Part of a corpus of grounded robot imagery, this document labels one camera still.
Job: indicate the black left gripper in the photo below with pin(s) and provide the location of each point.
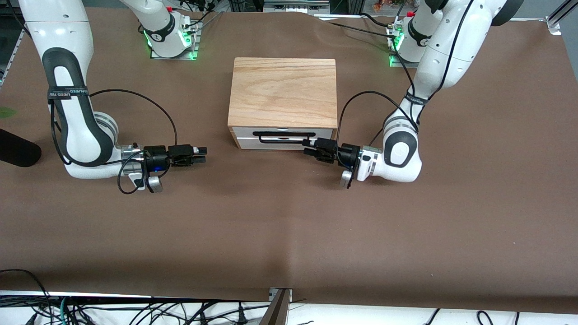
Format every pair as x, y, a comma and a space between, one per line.
347, 153

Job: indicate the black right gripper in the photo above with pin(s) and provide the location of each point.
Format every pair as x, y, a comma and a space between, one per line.
156, 158

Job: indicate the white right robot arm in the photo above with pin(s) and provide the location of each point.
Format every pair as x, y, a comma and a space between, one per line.
72, 135

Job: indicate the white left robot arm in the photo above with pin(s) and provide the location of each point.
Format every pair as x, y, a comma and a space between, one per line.
402, 158

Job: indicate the light wooden drawer cabinet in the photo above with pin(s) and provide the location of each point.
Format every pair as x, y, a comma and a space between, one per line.
282, 92

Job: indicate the brown table cloth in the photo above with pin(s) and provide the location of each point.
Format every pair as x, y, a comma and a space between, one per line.
289, 225

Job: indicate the grey background device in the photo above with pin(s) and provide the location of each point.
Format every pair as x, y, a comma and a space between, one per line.
293, 6

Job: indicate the black cylinder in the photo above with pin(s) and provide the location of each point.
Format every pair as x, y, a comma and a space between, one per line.
18, 151

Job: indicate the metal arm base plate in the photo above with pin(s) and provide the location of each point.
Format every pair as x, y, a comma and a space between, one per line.
393, 62
194, 47

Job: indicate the aluminium profile bracket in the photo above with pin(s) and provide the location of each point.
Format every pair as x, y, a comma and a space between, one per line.
277, 309

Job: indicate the aluminium frame rail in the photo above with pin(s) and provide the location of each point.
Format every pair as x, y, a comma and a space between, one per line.
15, 47

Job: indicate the aluminium corner bracket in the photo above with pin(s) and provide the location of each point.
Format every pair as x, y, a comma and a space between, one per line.
554, 25

